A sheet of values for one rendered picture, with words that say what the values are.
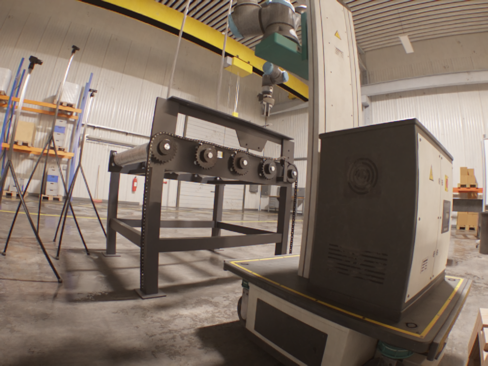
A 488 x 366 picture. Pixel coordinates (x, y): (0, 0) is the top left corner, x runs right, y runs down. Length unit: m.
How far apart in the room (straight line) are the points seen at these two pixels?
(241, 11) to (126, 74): 10.46
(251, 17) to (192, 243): 1.33
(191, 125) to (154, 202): 11.00
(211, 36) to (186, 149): 8.31
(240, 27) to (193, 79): 11.84
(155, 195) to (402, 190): 1.19
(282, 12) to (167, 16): 7.85
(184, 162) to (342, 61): 1.05
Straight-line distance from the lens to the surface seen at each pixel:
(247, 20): 1.36
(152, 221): 1.44
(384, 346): 0.75
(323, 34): 1.27
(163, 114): 1.53
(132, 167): 2.40
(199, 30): 9.46
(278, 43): 1.16
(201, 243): 1.64
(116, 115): 11.02
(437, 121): 11.79
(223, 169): 1.72
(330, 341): 0.77
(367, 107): 12.50
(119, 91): 11.33
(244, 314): 1.19
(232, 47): 10.13
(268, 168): 1.93
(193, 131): 12.35
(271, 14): 1.33
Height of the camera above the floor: 0.61
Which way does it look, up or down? 4 degrees up
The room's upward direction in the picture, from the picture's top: 4 degrees clockwise
